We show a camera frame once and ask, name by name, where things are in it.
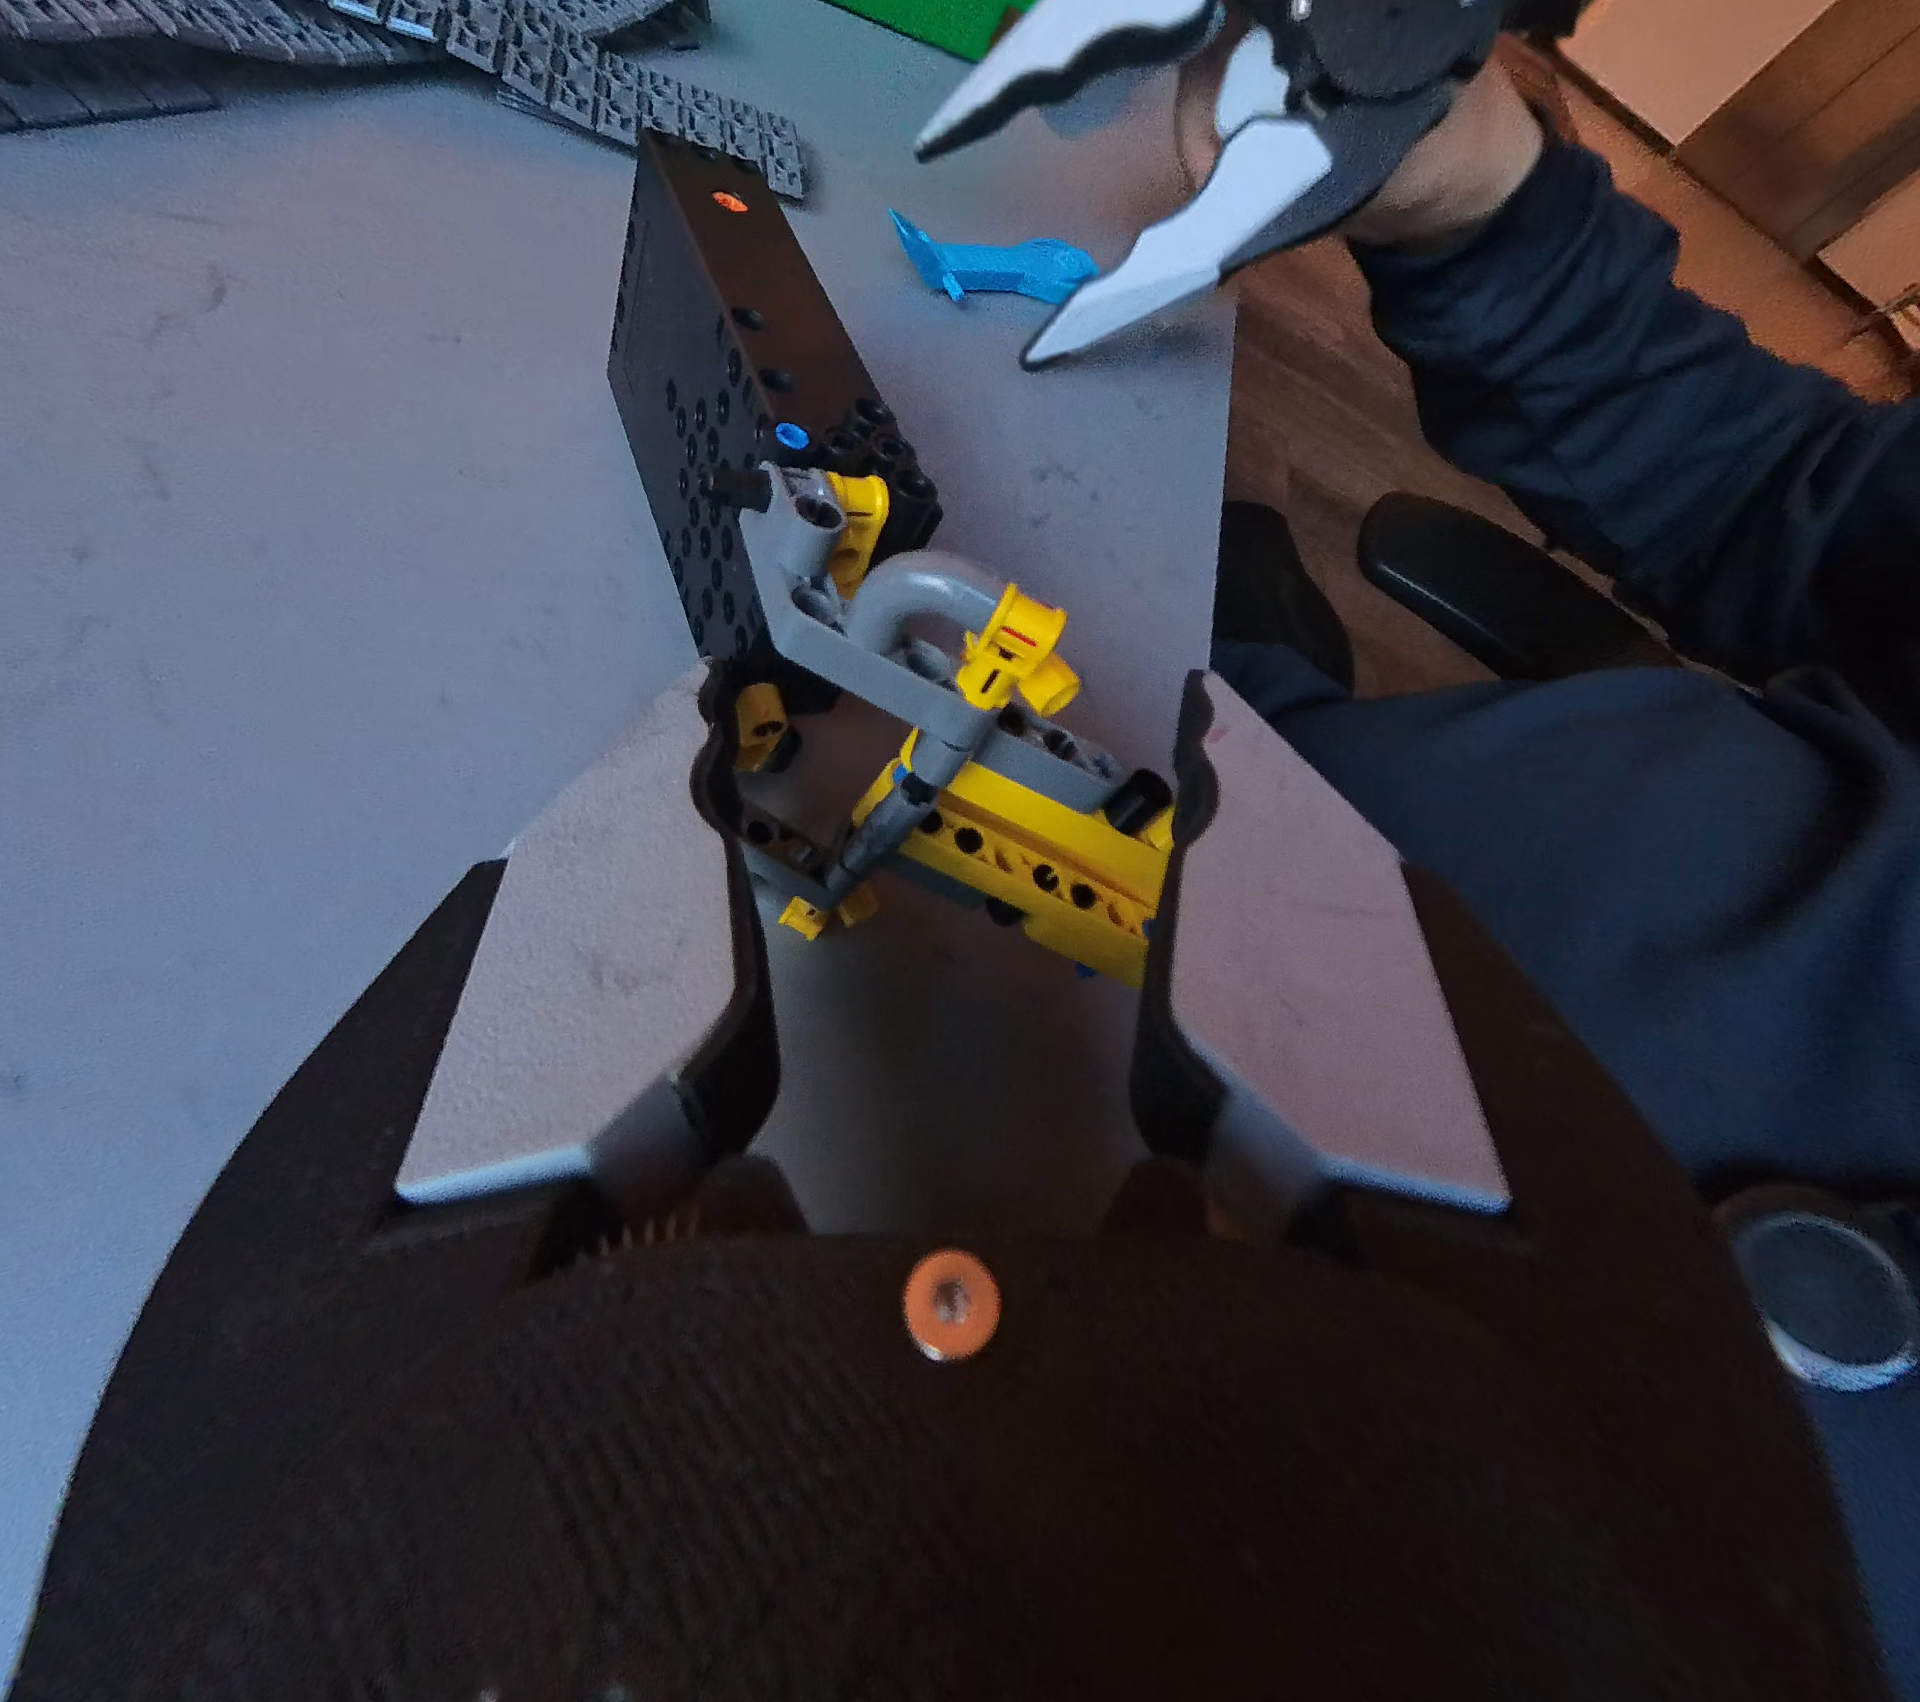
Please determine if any person's right hand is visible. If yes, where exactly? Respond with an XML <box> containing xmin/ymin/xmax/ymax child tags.
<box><xmin>1341</xmin><ymin>59</ymin><xmax>1549</xmax><ymax>252</ymax></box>

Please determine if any blue plastic brick separator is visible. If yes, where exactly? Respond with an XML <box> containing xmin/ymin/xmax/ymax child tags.
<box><xmin>884</xmin><ymin>206</ymin><xmax>1099</xmax><ymax>311</ymax></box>

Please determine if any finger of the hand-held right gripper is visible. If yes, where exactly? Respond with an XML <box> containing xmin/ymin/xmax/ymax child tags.
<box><xmin>913</xmin><ymin>0</ymin><xmax>1232</xmax><ymax>163</ymax></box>
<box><xmin>1019</xmin><ymin>119</ymin><xmax>1339</xmax><ymax>372</ymax></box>

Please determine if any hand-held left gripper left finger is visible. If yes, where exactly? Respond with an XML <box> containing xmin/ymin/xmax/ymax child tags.
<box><xmin>392</xmin><ymin>664</ymin><xmax>781</xmax><ymax>1210</ymax></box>

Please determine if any black mesh office chair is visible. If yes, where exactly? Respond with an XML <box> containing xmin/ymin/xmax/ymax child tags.
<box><xmin>1213</xmin><ymin>491</ymin><xmax>1678</xmax><ymax>689</ymax></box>

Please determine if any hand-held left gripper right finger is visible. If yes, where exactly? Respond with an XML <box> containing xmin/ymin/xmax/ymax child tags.
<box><xmin>1131</xmin><ymin>670</ymin><xmax>1514</xmax><ymax>1246</ymax></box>

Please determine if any yellow grey brick arm assembly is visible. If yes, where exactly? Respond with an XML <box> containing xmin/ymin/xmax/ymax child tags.
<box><xmin>696</xmin><ymin>464</ymin><xmax>1182</xmax><ymax>988</ymax></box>

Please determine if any grey desk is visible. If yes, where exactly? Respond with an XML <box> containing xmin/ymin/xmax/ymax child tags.
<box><xmin>0</xmin><ymin>0</ymin><xmax>1240</xmax><ymax>1661</ymax></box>

